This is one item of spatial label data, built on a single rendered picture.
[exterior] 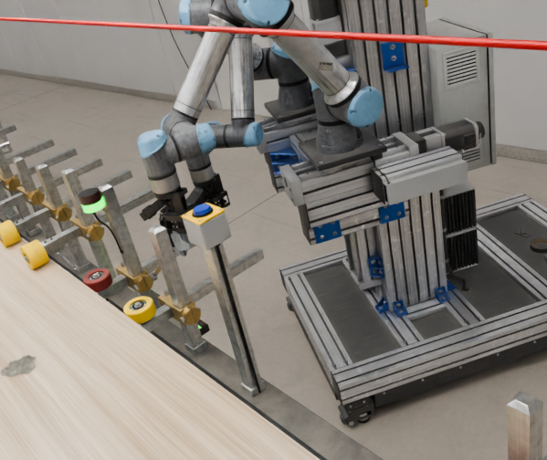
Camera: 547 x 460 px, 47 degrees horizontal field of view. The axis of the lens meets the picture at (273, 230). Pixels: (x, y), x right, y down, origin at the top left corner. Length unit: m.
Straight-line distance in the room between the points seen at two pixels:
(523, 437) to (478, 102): 1.49
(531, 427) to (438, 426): 1.48
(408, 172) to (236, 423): 0.99
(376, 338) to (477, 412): 0.44
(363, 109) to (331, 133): 0.20
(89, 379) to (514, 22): 3.09
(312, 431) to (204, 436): 0.32
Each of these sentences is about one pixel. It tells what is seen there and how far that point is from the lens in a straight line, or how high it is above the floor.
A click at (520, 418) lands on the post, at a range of 0.96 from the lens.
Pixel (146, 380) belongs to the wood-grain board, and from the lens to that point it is 1.47.
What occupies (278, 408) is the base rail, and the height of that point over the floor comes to 0.70.
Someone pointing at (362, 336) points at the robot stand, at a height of 0.21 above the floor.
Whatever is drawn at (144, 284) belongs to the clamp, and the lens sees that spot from 1.91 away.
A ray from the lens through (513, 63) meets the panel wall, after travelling 3.98.
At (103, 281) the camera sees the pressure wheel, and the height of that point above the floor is 0.90.
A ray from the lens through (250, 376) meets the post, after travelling 1.60.
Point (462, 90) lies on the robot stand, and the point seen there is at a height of 1.07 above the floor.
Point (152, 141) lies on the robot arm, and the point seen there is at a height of 1.31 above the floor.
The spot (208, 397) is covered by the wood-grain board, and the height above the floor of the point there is 0.90.
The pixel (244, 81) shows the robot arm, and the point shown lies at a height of 1.28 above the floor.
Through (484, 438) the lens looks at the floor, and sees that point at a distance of 2.40.
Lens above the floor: 1.81
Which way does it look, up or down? 29 degrees down
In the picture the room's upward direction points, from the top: 13 degrees counter-clockwise
